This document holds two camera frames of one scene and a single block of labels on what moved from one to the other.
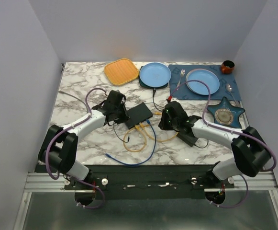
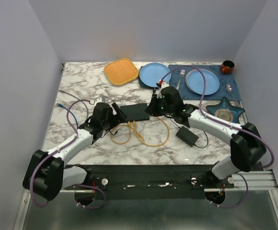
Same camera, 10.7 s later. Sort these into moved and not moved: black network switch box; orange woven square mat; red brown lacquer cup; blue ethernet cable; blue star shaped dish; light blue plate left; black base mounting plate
Moved: blue ethernet cable
Not moved: black network switch box; orange woven square mat; red brown lacquer cup; blue star shaped dish; light blue plate left; black base mounting plate
